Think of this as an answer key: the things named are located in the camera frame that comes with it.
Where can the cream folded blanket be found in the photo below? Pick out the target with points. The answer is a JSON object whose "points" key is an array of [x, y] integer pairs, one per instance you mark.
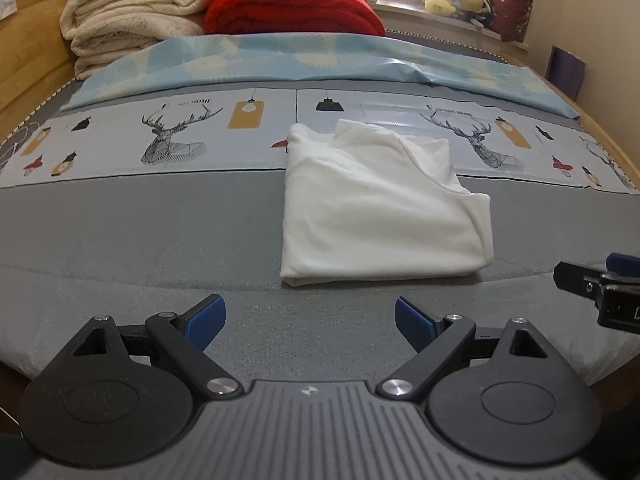
{"points": [[101, 32]]}

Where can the light blue patterned quilt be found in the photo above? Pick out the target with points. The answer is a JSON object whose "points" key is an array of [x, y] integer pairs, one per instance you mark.
{"points": [[182, 62]]}

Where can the purple box by wall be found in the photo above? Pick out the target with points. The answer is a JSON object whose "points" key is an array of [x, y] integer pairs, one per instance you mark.
{"points": [[566, 72]]}

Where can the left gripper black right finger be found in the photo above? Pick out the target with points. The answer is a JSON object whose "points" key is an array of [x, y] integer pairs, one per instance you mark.
{"points": [[502, 395]]}

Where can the red folded blanket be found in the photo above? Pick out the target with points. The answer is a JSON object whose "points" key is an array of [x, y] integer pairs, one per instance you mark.
{"points": [[240, 17]]}

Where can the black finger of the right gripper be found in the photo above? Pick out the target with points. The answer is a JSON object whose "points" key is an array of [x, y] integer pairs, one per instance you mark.
{"points": [[581, 281], [621, 264]]}

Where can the white shirt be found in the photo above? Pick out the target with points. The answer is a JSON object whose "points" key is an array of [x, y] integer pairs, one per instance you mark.
{"points": [[364, 203]]}

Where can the dark red cushion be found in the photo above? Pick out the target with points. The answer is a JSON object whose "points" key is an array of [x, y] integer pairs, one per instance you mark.
{"points": [[511, 19]]}

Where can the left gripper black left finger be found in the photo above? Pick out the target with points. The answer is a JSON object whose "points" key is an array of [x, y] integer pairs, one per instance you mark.
{"points": [[116, 395]]}

